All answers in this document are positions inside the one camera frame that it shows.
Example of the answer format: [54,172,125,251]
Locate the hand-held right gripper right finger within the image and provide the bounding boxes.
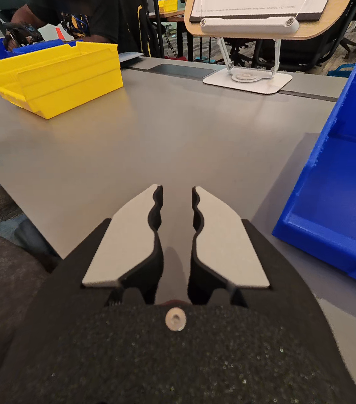
[187,186,271,305]

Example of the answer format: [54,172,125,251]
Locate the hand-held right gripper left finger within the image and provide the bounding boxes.
[82,184,165,305]

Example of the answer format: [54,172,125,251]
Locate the white packet red mark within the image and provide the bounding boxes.
[37,25,75,42]

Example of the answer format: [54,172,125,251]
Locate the person's blue jeans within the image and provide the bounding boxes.
[0,215,60,262]

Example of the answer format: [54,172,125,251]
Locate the blue mat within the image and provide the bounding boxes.
[272,58,356,292]

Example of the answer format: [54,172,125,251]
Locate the grey folder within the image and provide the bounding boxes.
[118,52,146,68]

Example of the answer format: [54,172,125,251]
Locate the white tablet stand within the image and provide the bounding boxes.
[199,16,300,95]

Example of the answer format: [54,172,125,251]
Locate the black office chair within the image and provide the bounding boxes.
[252,3,356,72]
[224,37,254,68]

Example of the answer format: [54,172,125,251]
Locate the teal basket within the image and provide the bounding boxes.
[327,62,354,78]

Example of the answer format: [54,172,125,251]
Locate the black framed white sheet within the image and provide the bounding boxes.
[189,0,330,23]

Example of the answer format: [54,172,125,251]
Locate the wooden stand board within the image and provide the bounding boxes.
[184,0,351,40]

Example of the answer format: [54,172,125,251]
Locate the black coiled cable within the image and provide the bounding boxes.
[164,30,179,58]

